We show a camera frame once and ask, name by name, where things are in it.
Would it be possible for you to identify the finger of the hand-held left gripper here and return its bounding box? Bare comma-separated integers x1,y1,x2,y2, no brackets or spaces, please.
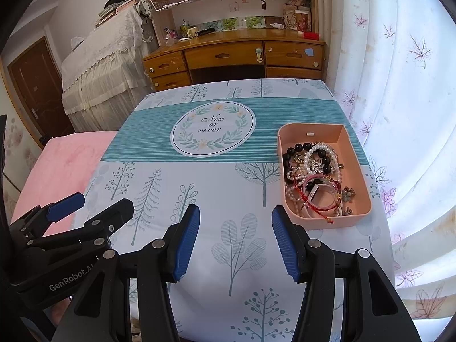
26,198,135,254
9,192,86,240

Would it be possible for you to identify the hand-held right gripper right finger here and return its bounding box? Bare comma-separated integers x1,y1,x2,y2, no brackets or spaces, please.
271,205,423,342

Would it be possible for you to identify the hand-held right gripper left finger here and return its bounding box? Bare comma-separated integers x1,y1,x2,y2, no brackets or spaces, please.
52,205,201,342

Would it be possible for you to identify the pile of jewelry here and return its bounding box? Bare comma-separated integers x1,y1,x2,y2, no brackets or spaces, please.
283,141,357,223

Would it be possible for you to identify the black bead bracelet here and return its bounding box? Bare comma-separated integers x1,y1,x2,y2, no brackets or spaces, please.
283,142,334,176

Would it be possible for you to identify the pink plastic box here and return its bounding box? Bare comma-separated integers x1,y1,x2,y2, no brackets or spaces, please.
277,123,373,231

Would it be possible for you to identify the pink blanket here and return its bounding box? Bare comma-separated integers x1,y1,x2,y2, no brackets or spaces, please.
11,130,119,238

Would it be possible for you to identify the tree print tablecloth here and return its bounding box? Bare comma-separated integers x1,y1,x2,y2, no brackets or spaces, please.
71,78,397,342

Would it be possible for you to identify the brown wooden door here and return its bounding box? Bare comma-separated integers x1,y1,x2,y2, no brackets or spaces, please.
7,37,74,147

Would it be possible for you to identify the white lace cover cloth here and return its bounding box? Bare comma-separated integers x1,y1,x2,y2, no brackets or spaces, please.
61,5,159,126

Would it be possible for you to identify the wooden desk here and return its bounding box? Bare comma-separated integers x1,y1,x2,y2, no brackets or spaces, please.
142,28,327,92

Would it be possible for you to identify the white floral curtain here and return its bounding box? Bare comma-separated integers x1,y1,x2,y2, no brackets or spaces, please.
313,0,456,333

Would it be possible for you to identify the stack of books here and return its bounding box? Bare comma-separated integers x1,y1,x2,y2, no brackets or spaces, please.
94,0,138,28

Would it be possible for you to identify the grey plush toy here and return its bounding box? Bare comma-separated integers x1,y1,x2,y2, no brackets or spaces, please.
137,0,154,19

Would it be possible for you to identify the red patterned cup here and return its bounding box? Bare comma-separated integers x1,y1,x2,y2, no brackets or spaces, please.
294,9,311,33

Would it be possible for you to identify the row of green picture tiles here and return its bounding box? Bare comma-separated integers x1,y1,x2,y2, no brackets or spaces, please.
213,16,266,31

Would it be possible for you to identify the wooden bookshelf hutch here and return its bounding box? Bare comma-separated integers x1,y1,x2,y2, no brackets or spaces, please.
139,0,318,45

